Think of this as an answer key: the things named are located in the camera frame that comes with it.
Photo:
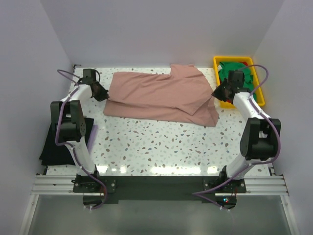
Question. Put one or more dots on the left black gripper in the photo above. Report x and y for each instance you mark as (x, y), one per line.
(100, 91)

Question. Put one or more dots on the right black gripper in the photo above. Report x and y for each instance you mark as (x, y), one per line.
(221, 91)

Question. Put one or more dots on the pink t shirt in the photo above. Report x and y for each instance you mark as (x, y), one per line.
(183, 95)

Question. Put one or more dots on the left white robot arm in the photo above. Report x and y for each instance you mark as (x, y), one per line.
(68, 121)

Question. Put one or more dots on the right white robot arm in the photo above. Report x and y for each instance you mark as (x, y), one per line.
(260, 141)

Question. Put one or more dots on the green t shirt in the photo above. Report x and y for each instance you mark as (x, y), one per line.
(226, 71)

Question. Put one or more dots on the purple folded t shirt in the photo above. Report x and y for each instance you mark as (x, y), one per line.
(92, 137)

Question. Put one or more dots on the black folded t shirt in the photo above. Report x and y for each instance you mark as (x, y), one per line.
(59, 155)

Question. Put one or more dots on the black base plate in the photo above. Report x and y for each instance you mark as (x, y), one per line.
(152, 188)

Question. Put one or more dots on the aluminium rail frame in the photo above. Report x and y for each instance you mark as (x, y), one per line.
(226, 197)

